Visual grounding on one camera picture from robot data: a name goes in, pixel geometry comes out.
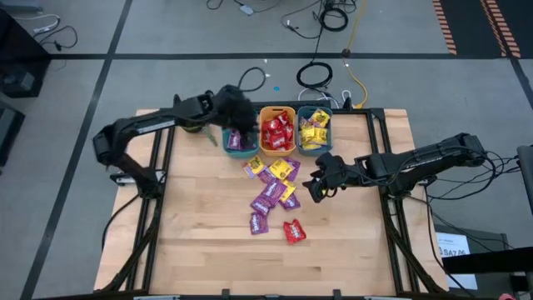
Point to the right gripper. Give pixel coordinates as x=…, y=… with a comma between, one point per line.
x=339, y=175

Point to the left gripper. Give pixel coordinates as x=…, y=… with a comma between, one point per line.
x=233, y=109

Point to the red Skittles candy pack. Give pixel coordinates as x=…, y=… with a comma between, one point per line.
x=294, y=231
x=278, y=141
x=268, y=136
x=288, y=131
x=284, y=118
x=272, y=125
x=288, y=145

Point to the light teal plastic bin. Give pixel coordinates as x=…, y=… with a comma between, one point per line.
x=239, y=154

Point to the yellow candy pack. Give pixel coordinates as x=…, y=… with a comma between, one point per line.
x=289, y=191
x=305, y=124
x=320, y=118
x=255, y=166
x=321, y=135
x=281, y=168
x=311, y=146
x=308, y=134

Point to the dark teal plastic bin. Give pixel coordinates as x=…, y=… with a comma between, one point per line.
x=316, y=153

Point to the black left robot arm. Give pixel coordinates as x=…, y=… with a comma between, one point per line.
x=137, y=125

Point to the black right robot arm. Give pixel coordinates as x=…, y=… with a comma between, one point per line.
x=416, y=162

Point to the orange plastic bin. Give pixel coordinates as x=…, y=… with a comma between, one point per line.
x=287, y=153

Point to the potted succulent plant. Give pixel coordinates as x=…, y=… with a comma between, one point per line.
x=191, y=129

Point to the grey power adapter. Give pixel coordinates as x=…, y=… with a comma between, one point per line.
x=247, y=9

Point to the black round floor puck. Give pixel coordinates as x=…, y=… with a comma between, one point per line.
x=345, y=53

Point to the white paper sheet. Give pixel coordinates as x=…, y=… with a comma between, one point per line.
x=451, y=243

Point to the grey box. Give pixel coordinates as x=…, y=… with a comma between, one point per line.
x=487, y=237

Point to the black orange-striped floor mat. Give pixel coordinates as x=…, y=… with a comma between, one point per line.
x=470, y=25

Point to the black cabinet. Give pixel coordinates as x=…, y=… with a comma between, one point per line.
x=21, y=62

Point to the black box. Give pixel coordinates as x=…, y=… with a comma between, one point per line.
x=8, y=129

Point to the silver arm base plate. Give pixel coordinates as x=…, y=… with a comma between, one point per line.
x=125, y=180

